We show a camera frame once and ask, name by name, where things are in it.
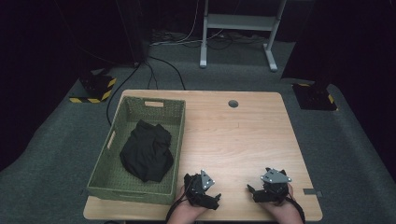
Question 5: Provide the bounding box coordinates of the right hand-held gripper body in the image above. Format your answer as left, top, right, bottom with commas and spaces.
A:
260, 167, 293, 200

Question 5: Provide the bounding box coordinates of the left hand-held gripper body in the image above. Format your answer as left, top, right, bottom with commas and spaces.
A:
183, 169, 217, 207

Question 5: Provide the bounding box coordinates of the person's right hand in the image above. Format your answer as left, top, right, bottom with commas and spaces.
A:
259, 183, 304, 224

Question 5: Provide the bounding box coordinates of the grey tape strip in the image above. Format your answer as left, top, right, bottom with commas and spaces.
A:
303, 188, 323, 198

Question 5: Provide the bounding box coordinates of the black cloth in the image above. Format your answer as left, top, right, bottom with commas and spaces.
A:
119, 119, 175, 184

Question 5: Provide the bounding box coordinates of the green woven basket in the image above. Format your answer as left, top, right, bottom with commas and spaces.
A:
86, 95, 187, 206

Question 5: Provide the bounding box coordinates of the black yellow striped stand base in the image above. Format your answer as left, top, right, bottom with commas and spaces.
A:
68, 68, 118, 105
291, 81, 338, 112

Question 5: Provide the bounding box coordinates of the white metal stand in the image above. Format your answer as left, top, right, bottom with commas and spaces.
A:
199, 0, 288, 73

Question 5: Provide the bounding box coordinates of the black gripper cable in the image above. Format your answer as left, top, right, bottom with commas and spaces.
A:
164, 186, 190, 224
284, 193, 306, 224

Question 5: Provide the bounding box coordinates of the thin black floor cable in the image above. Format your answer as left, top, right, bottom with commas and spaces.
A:
143, 61, 159, 91

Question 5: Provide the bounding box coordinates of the long black floor cable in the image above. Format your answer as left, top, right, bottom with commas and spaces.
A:
106, 62, 142, 127

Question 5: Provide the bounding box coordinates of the white floor cable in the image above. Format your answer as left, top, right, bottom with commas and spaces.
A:
149, 0, 226, 47

